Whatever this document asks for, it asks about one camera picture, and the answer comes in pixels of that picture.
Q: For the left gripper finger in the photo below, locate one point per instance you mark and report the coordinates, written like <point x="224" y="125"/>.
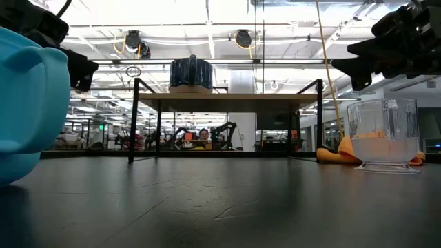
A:
<point x="82" y="74"/>

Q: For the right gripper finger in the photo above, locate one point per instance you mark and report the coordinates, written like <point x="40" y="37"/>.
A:
<point x="361" y="69"/>
<point x="367" y="48"/>

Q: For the light blue plastic mug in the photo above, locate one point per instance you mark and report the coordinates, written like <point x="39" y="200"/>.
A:
<point x="31" y="103"/>

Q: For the clear plastic mug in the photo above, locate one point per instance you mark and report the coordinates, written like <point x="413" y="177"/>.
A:
<point x="382" y="148"/>

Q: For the dark blue ceramic mug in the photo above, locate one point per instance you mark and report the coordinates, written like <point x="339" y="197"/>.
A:
<point x="191" y="74"/>

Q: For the black background robot arm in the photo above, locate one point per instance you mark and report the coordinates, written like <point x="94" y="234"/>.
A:
<point x="179" y="137"/>
<point x="224" y="136"/>

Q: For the wooden shelf with black legs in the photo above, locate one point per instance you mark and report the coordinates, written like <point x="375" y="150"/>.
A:
<point x="224" y="101"/>

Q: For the orange cloth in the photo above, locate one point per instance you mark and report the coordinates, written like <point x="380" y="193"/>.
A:
<point x="330" y="156"/>

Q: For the person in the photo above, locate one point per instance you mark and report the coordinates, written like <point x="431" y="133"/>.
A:
<point x="204" y="135"/>

